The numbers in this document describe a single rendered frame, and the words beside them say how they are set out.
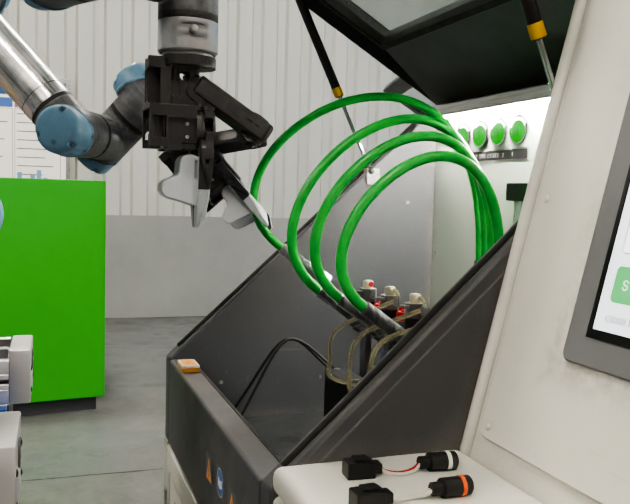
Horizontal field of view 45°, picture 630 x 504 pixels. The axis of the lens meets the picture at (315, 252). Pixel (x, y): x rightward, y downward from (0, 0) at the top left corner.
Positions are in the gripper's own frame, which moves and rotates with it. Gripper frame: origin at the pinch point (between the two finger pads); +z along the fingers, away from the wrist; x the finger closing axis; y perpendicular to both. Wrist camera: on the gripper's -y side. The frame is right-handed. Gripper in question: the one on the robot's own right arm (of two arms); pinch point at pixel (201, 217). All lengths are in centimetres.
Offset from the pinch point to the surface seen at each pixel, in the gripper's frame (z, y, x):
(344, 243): 2.4, -14.7, 12.8
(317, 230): 1.3, -14.2, 4.8
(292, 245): 3.8, -13.5, -3.2
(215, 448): 31.7, -3.1, -2.9
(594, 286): 4.5, -29.7, 39.1
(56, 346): 84, 10, -341
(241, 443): 27.9, -4.2, 6.9
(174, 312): 118, -109, -658
